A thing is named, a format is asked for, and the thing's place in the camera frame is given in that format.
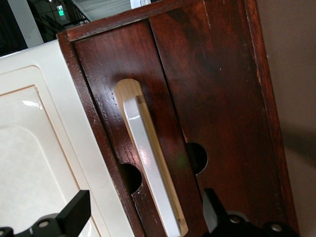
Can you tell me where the white drawer handle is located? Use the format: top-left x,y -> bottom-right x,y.
122,96 -> 182,237

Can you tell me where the dark wooden drawer with handle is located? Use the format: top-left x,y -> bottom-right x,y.
74,19 -> 207,237

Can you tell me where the dark wooden drawer without handle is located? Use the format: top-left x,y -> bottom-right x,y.
149,1 -> 283,237

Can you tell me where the dark wooden drawer cabinet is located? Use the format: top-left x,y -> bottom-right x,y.
56,0 -> 299,237

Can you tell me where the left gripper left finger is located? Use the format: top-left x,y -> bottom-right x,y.
31,189 -> 91,237

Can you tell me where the light wooden handle backplate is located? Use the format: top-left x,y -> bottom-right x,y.
114,78 -> 189,235

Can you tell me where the white plastic box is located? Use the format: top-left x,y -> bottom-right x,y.
0,39 -> 135,237

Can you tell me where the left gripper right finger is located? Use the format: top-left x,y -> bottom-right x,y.
202,188 -> 299,237

